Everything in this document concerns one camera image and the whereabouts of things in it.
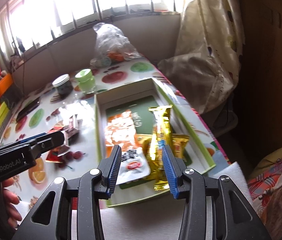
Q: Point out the black smartphone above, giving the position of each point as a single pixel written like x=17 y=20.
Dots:
x=28 y=110

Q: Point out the food print tablecloth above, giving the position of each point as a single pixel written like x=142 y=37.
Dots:
x=121 y=77

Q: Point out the clear jar with dark contents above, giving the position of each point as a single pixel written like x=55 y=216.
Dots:
x=63 y=86

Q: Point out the large orange snack packet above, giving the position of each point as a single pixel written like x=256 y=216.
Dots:
x=121 y=135

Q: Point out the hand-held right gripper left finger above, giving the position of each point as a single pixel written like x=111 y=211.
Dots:
x=113 y=167

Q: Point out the green jar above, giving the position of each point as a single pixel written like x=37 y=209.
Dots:
x=86 y=81

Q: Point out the orange box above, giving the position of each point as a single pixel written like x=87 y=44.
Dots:
x=2 y=86

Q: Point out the barred window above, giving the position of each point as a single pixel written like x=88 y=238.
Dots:
x=81 y=2

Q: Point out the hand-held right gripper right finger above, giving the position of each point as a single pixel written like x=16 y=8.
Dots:
x=169 y=172

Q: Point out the clear plastic bag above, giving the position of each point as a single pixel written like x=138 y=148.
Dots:
x=111 y=42

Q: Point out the person's left hand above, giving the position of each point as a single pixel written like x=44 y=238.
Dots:
x=11 y=200

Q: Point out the short gold snack packet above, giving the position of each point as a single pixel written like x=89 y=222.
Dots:
x=179 y=145

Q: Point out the colourful printed blanket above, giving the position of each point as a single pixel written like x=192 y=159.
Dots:
x=273 y=180

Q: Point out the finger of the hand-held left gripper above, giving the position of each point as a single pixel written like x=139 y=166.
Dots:
x=31 y=138
x=48 y=142

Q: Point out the long gold snack packet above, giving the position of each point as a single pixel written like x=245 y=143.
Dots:
x=159 y=130

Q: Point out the small orange snack packet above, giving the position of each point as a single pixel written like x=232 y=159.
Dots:
x=138 y=141

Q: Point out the beige curtain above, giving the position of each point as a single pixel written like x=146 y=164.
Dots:
x=205 y=42

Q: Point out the white foam sheet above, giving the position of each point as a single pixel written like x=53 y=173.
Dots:
x=131 y=220

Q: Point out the red small snack packet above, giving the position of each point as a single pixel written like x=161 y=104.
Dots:
x=56 y=155

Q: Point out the green and white box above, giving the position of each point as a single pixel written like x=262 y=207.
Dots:
x=126 y=100

